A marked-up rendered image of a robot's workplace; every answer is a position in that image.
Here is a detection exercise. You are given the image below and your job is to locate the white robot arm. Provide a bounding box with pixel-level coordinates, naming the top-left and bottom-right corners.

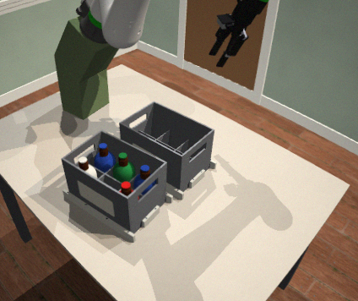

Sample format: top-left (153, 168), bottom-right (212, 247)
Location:
top-left (76, 0), bottom-right (269, 49)

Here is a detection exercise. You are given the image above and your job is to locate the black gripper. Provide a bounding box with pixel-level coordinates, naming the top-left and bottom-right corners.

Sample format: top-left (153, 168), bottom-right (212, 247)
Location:
top-left (209, 4), bottom-right (256, 68)

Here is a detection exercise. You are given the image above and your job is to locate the red bottle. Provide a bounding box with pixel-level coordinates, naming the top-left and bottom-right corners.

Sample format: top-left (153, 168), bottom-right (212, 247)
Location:
top-left (119, 182), bottom-right (133, 196)

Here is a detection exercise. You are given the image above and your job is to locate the grey divided crate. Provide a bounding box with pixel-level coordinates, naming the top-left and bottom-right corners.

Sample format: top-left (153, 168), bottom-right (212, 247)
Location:
top-left (65, 134), bottom-right (167, 234)
top-left (122, 104), bottom-right (214, 192)

